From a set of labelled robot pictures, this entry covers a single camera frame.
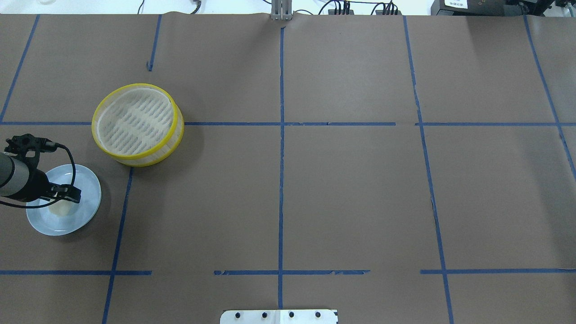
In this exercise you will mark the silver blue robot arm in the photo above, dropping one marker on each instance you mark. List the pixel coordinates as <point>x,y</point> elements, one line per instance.
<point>24,183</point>

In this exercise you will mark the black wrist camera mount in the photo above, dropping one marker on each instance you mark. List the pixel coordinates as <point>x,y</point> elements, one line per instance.
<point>27,148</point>

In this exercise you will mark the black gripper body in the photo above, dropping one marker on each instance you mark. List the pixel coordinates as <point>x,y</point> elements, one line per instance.
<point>34,185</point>

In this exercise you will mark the near orange black connector module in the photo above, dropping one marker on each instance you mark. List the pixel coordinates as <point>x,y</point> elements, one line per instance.
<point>386,9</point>

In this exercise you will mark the light blue plate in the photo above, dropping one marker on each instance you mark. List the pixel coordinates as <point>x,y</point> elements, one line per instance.
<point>44,222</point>

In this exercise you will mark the black computer box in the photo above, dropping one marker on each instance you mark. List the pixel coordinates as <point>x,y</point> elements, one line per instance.
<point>492,8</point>

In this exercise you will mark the white pedestal column with base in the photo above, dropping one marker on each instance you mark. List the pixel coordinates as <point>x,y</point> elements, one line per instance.
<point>295,316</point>

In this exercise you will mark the white steamed bun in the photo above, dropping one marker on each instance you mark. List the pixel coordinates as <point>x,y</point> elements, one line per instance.
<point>61,208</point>

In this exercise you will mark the orange black connector module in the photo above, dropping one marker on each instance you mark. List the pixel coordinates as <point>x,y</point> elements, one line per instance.
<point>386,9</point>
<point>341,7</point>

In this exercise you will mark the yellow round steamer basket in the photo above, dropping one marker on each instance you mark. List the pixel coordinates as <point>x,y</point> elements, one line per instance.
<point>138,125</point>

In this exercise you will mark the aluminium frame post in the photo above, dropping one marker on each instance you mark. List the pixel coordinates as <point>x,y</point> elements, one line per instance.
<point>281,10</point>

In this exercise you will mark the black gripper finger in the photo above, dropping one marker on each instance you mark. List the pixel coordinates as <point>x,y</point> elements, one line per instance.
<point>70,195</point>
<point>62,187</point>

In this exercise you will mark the far orange black connector module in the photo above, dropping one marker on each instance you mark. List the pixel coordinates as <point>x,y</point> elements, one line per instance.
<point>341,7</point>

